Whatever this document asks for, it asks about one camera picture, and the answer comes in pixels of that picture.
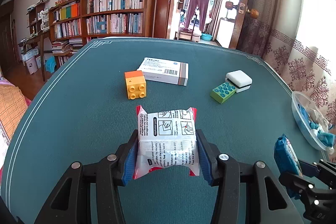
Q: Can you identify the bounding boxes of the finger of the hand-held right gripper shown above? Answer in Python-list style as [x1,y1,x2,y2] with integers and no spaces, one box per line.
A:
[278,172,317,199]
[298,158,336,180]

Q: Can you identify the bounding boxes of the blue snack packet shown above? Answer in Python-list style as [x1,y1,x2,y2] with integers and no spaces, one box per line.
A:
[274,134,303,178]

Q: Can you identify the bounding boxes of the orange yellow toy brick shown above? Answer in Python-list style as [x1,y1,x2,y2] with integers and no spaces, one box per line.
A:
[124,70,147,100]

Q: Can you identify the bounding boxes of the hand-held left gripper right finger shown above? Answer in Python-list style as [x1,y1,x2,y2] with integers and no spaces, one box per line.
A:
[196,129,298,224]

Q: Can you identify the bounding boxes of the pink trash bin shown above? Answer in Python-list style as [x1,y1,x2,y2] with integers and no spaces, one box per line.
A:
[25,56,38,75]

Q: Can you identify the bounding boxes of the patterned curtain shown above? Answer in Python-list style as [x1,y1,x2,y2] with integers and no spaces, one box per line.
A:
[238,0,336,130]

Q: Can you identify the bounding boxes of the clear plastic bowl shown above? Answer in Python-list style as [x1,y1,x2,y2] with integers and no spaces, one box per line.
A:
[291,91,336,151]

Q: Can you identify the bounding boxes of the white square case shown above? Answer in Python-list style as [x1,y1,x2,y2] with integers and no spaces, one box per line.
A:
[226,70,253,93]

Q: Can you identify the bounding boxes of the white plastic bag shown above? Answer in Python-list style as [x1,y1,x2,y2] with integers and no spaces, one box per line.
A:
[21,48,40,62]

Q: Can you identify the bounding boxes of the dark wooden shelf unit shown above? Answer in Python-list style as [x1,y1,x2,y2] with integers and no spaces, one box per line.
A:
[26,2,50,35]

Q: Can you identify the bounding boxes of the wooden bookshelf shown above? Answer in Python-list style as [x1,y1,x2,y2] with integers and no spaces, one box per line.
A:
[49,0,159,67]

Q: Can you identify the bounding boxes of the white medicine box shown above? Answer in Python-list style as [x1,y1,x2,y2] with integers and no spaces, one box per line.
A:
[136,57,189,86]

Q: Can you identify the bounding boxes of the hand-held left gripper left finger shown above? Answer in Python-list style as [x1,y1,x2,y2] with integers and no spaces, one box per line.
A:
[34,130,139,224]

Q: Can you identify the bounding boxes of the hanging maroon pants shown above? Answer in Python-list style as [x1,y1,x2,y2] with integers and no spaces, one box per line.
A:
[184,0,213,31]

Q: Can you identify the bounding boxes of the blue towel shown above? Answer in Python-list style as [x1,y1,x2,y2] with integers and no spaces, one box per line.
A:
[298,103,336,147]

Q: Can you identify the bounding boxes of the wooden desk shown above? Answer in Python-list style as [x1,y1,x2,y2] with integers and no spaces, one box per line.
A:
[18,31,51,83]

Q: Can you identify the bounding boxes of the rows of books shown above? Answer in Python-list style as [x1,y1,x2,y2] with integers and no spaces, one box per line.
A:
[51,0,146,67]

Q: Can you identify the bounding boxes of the red white packet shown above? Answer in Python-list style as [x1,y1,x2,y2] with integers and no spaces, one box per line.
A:
[132,105,200,180]

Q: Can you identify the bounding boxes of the blue plastic stool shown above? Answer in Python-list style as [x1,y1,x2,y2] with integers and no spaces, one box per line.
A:
[45,57,56,73]

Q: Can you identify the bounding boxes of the dark wooden door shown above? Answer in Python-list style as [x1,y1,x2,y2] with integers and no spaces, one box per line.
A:
[0,1,19,75]

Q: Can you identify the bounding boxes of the orange checked pillow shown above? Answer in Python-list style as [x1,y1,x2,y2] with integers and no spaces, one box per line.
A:
[0,85,28,140]

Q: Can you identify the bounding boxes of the green dotted block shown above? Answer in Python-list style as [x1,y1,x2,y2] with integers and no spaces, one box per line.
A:
[210,81,236,103]

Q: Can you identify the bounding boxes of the white wire rack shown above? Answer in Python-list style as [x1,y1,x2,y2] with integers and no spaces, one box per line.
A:
[39,10,50,31]

